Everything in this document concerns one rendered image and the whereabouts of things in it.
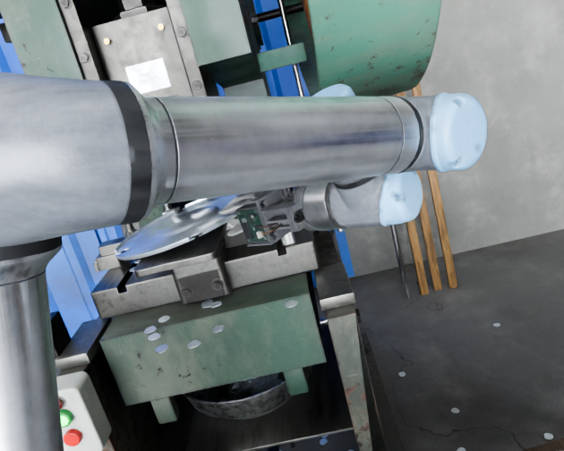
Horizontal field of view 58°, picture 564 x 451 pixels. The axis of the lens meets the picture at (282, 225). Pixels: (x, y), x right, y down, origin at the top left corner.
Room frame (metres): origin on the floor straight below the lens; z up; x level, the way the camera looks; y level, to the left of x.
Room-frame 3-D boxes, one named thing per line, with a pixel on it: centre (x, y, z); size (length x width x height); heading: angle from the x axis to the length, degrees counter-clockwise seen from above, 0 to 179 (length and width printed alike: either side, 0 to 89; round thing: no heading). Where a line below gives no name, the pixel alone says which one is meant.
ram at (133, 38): (1.02, 0.17, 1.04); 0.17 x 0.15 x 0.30; 176
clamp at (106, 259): (1.08, 0.33, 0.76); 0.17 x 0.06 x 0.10; 86
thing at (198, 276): (0.89, 0.17, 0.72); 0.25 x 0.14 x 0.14; 176
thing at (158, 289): (1.07, 0.16, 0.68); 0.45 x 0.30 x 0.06; 86
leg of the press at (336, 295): (1.19, -0.11, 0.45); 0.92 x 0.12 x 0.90; 176
